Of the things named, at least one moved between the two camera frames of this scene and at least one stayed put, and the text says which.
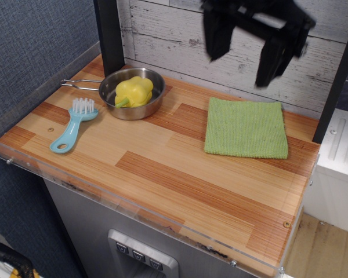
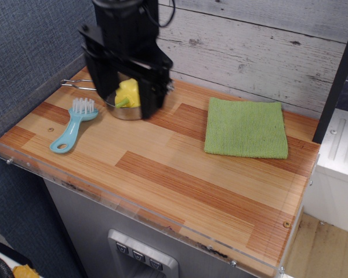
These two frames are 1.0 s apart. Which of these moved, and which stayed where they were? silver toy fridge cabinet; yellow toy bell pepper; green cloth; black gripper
Moved: black gripper
Stayed: green cloth; silver toy fridge cabinet; yellow toy bell pepper
